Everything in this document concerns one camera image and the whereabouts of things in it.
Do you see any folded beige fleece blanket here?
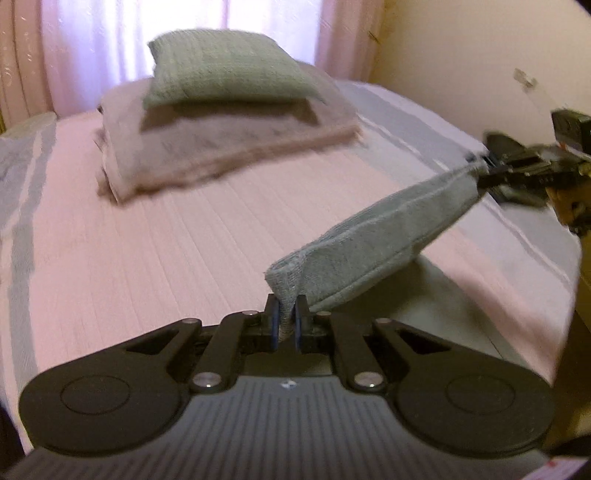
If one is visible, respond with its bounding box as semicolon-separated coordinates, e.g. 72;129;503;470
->
95;64;361;204

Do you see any pink window curtain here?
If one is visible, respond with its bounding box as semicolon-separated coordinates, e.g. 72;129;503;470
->
1;1;386;128

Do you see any pink and grey bedspread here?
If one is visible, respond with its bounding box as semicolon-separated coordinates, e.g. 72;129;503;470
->
0;78;583;458

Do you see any grey-green knitted cloth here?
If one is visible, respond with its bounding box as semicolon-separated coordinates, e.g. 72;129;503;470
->
264;160;488;341

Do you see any green textured pillow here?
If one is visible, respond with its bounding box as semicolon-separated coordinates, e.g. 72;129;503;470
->
143;29;318;109

